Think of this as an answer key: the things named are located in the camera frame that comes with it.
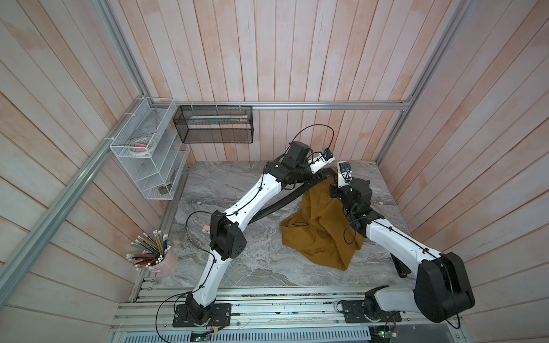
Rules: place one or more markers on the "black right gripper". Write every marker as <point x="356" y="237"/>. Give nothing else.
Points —
<point x="334" y="191"/>

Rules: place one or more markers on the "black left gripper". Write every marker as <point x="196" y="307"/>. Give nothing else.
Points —
<point x="318" y="176"/>

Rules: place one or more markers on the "black leather belt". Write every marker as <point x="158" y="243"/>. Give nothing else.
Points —
<point x="264" y="212"/>

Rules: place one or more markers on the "mustard yellow trousers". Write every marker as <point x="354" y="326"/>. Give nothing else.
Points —
<point x="320" y="231"/>

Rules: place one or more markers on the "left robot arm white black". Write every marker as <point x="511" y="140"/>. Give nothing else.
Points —
<point x="227" y="241"/>

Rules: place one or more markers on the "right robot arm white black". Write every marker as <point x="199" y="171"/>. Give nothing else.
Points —
<point x="442" y="288"/>

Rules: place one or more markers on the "black stapler on table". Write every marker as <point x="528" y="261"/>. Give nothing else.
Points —
<point x="402" y="269"/>

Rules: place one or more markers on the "aluminium base platform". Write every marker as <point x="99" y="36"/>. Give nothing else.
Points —
<point x="298" y="314"/>

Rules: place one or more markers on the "pink pencil cup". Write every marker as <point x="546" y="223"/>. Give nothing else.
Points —
<point x="167" y="266"/>

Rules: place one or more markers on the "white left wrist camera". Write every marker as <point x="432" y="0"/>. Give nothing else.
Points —
<point x="320" y="160"/>

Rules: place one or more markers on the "black wire mesh basket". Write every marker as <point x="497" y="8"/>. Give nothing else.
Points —
<point x="214" y="124"/>

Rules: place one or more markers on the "white wire mesh shelf rack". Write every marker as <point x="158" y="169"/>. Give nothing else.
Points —
<point x="158" y="174"/>

